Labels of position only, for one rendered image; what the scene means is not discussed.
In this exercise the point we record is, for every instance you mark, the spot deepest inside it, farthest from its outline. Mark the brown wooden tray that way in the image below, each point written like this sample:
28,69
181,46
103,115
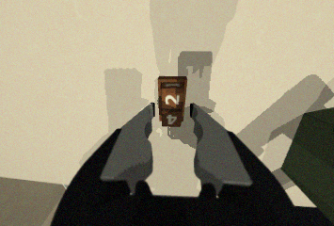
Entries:
162,79

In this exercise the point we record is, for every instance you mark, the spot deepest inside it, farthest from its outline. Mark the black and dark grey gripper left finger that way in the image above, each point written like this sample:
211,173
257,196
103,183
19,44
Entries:
110,172

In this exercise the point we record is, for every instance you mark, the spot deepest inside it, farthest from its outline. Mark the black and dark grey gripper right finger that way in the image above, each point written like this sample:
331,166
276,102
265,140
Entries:
238,175

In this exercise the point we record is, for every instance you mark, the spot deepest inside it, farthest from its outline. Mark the brown number cube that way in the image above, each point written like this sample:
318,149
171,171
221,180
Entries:
172,95
171,117

